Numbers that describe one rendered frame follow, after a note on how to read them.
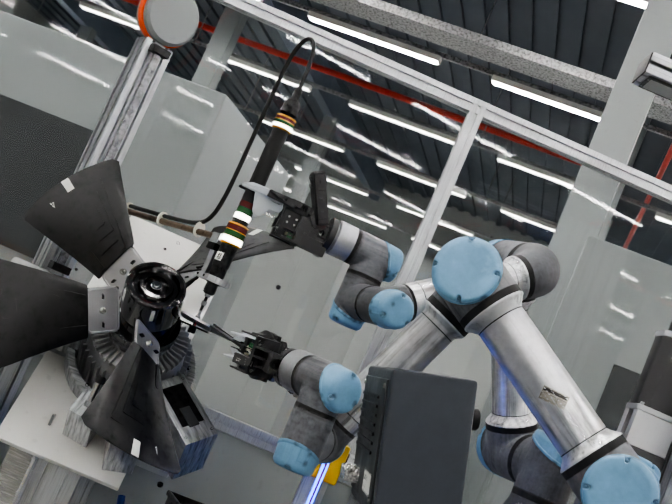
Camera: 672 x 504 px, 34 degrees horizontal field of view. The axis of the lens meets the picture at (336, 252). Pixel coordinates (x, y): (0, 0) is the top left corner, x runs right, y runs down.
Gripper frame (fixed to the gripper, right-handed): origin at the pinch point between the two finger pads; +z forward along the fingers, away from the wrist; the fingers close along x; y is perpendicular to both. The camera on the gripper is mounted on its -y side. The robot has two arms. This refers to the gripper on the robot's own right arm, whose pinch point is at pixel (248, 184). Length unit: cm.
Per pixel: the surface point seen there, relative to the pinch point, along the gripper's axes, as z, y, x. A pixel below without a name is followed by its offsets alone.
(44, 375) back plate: 20, 52, 14
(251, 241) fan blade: -7.4, 8.8, 14.2
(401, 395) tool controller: -18, 28, -87
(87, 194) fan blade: 27.7, 14.3, 15.0
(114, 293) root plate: 14.9, 30.7, -0.9
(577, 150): -85, -56, 57
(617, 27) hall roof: -397, -459, 859
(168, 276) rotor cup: 6.8, 23.4, -0.7
